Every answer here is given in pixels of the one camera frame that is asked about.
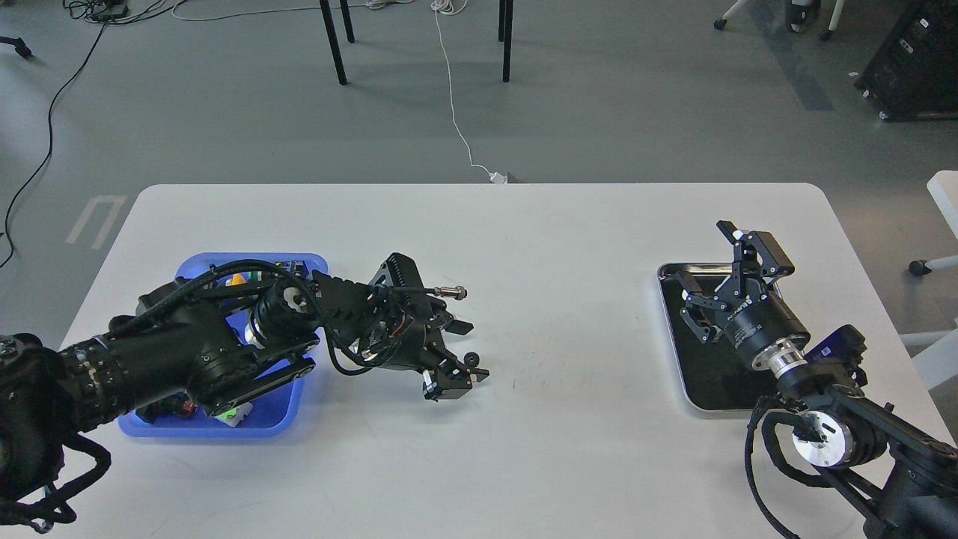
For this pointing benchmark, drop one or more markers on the metal tray black mat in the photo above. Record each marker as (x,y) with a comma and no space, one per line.
(714,380)

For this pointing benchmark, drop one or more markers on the blue plastic tray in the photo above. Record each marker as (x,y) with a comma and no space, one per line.
(270,415)

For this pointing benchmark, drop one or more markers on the black equipment case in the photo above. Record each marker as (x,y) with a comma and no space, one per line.
(912,76)

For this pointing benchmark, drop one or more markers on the red black part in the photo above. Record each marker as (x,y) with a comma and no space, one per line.
(180,406)

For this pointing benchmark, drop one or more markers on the black table leg right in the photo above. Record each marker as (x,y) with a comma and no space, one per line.
(505,36)

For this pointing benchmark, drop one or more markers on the office chair base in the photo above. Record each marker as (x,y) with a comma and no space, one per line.
(798,16)

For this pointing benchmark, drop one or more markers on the black table leg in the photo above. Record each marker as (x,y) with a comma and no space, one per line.
(505,36)
(332,35)

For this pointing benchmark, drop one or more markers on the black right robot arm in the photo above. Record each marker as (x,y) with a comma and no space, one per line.
(819,428)

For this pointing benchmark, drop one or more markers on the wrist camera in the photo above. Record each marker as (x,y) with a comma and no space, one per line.
(844,346)
(399,276)

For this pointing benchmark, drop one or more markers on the white chair right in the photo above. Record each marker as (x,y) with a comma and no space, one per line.
(937,362)

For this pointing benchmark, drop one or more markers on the black table leg left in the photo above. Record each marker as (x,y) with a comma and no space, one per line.
(332,35)

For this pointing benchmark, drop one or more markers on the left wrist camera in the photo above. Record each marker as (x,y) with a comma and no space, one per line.
(399,276)

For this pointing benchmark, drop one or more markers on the yellow black part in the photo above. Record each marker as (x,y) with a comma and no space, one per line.
(242,278)

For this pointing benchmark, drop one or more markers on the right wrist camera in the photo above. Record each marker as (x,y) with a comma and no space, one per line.
(844,346)

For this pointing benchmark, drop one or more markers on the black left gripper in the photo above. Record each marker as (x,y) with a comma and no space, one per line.
(402,341)

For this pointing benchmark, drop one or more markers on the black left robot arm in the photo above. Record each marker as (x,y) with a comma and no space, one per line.
(224,338)

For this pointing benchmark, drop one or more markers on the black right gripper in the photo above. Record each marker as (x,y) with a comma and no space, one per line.
(758,324)

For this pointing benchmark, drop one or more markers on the green white connector part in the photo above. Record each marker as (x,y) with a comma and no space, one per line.
(233,417)

